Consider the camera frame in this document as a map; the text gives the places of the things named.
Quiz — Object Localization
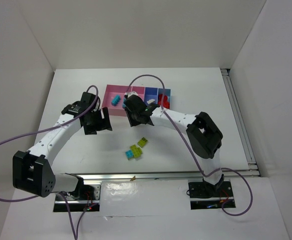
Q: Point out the teal long lego brick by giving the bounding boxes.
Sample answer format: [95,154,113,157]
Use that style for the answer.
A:
[111,94,121,107]

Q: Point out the red lego cluster with face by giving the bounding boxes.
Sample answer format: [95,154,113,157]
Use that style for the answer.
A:
[158,93,170,109]

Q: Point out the beige lego brick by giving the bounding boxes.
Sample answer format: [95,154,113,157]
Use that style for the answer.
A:
[147,99,156,104]

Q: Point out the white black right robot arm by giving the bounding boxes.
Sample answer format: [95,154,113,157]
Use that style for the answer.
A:
[124,92,224,196]

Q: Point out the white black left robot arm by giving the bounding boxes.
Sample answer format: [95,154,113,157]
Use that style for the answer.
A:
[12,92,112,199]

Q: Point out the narrow pink container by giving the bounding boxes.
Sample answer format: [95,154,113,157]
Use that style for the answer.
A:
[130,86,145,100]

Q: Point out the dark blue container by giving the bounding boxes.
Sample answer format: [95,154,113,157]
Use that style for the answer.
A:
[144,87,158,105]

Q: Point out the large pink container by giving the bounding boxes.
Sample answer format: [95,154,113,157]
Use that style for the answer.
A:
[102,84,128,117]

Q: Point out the green square lego brick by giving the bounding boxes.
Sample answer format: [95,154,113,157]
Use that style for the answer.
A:
[137,137,148,148]

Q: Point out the light blue container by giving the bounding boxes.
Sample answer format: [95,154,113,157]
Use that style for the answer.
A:
[157,88,171,109]

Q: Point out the green teal lego stack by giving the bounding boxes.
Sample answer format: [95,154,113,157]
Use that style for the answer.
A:
[125,145,143,160]

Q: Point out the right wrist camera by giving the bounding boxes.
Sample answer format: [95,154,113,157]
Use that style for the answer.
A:
[124,91,138,99]

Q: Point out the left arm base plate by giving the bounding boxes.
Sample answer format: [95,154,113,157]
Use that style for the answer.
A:
[53,182,101,213]

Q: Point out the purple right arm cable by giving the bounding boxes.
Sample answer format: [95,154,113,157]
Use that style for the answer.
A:
[125,74,253,216]

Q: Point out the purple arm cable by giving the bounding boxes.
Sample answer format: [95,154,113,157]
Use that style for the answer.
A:
[0,85,99,240]
[125,74,253,216]

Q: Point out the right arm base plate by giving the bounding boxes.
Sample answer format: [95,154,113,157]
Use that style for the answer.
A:
[186,181,236,210]

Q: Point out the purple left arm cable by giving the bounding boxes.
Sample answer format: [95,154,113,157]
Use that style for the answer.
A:
[0,85,99,240]

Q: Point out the aluminium right rail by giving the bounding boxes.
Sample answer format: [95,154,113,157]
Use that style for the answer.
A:
[220,69,261,177]

